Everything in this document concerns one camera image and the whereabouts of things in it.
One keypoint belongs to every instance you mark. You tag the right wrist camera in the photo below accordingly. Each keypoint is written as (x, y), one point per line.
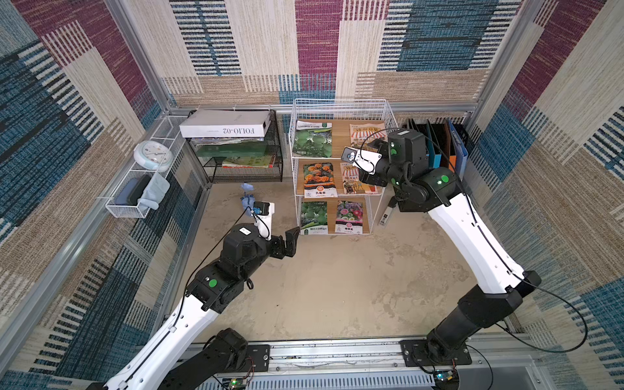
(364, 160)

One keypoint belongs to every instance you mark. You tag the black file organizer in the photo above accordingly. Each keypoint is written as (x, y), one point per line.
(438, 129)

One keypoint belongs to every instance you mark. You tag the white round clock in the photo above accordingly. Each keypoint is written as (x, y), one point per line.
(153, 156)

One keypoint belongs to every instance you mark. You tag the white wire three-tier shelf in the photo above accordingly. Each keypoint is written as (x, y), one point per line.
(341, 113)

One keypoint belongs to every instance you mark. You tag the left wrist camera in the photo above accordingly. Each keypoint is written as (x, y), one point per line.
(262, 213)

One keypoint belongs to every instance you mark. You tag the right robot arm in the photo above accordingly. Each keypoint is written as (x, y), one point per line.
(502, 284)

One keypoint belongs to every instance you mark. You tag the green and red book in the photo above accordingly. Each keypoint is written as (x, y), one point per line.
(265, 161)

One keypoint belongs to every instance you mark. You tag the green gourd seed bag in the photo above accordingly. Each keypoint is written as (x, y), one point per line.
(314, 218)
(313, 139)

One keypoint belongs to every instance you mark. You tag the orange file folder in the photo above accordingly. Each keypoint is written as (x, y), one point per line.
(448, 148)

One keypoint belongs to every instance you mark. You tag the light blue cloth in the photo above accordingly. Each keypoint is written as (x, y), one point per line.
(153, 194)

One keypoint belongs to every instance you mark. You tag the green gourd seed bag top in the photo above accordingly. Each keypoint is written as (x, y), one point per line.
(313, 139)

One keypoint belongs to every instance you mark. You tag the magazine stack under box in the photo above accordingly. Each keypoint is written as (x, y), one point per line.
(220, 141)

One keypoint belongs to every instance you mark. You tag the black mesh document tray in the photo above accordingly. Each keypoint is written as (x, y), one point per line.
(215, 173)

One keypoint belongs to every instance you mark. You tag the black white remote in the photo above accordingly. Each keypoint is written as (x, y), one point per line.
(388, 211)

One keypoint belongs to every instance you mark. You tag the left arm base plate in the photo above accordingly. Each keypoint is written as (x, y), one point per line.
(255, 359)

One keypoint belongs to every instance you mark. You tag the blue file folder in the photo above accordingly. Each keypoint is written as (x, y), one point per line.
(461, 152)

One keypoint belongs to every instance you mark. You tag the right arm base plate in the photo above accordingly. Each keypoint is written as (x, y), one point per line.
(421, 352)

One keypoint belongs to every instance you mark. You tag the green gourd seed bag bottom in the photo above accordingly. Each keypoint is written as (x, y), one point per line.
(314, 218)

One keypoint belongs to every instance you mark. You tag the white folio box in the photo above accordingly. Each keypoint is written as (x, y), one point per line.
(217, 124)

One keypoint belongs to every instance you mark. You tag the teal file folder right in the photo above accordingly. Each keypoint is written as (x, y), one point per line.
(434, 154)

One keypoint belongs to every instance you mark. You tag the dark blue case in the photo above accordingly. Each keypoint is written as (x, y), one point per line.
(132, 191)

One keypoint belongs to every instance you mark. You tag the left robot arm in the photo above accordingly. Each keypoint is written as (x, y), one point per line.
(206, 297)

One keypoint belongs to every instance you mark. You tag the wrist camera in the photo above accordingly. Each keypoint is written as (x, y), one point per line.
(364, 160)
(262, 213)

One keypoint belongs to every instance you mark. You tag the green plastic case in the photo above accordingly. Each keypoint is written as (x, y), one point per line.
(227, 151)

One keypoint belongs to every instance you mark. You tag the white wire wall basket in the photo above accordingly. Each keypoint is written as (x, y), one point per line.
(167, 132)

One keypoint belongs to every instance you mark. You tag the orange marigold seed bag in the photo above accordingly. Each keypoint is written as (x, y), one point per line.
(319, 180)

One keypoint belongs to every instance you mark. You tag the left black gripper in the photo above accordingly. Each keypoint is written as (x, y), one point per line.
(278, 251)

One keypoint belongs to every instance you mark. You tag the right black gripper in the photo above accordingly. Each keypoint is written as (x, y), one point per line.
(373, 175)

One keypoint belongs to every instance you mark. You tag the pink flower seed bag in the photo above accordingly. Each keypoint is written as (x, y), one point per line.
(349, 218)

